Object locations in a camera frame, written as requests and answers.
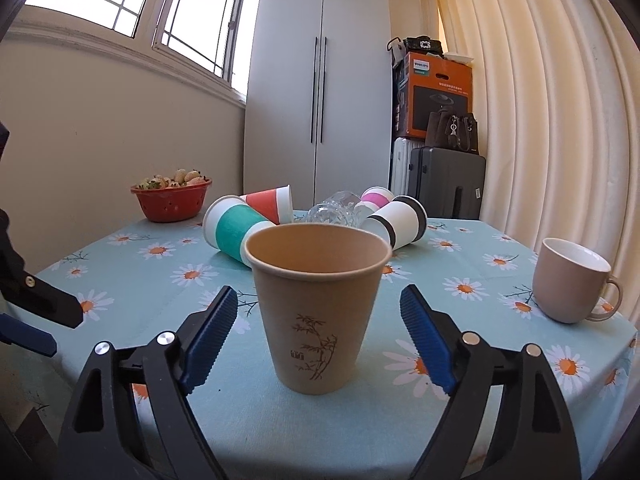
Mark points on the pink banded paper cup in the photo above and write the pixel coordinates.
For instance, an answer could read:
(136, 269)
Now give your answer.
(375, 199)

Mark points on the black camera bag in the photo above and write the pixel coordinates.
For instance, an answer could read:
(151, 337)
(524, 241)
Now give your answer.
(422, 44)

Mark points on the dark grey suitcase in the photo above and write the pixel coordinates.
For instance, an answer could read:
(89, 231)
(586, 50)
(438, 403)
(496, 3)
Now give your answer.
(447, 182)

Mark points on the clear glass cup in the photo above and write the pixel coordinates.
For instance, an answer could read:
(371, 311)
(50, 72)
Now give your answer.
(332, 212)

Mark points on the red fruit bowl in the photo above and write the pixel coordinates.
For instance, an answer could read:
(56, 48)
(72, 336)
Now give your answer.
(170, 200)

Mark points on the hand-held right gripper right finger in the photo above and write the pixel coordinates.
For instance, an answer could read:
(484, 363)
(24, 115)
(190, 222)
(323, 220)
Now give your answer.
(425, 332)

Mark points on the green banded paper cup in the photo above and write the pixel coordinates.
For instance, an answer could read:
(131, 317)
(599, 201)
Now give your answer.
(232, 227)

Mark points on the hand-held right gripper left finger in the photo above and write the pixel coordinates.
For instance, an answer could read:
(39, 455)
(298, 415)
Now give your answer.
(212, 332)

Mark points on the white suitcase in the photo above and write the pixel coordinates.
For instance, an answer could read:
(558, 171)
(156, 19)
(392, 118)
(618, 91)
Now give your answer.
(400, 165)

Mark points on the dark handbag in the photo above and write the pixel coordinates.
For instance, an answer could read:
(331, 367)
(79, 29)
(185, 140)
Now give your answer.
(452, 130)

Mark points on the white wardrobe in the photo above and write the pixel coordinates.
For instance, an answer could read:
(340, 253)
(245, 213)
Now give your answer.
(315, 85)

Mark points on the cream curtain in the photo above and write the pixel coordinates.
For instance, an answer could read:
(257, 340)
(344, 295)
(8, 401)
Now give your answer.
(550, 110)

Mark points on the black banded paper cup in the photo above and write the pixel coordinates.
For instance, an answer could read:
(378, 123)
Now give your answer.
(400, 222)

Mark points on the daisy print tablecloth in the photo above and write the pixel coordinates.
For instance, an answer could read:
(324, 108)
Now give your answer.
(460, 320)

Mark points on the white window frame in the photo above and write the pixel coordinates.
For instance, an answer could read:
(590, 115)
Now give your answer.
(150, 10)

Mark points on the orange cardboard box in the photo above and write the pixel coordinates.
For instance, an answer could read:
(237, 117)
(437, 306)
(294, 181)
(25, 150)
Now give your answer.
(435, 95)

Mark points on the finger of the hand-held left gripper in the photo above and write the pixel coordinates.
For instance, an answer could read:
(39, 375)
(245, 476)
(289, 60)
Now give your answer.
(25, 336)
(47, 300)

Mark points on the beige ceramic mug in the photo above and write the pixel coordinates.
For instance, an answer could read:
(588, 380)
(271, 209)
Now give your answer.
(570, 280)

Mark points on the red paper cup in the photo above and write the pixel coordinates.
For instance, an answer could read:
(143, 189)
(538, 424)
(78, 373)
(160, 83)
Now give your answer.
(267, 202)

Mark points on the brown paper cup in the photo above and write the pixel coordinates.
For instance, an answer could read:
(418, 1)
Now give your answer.
(315, 305)

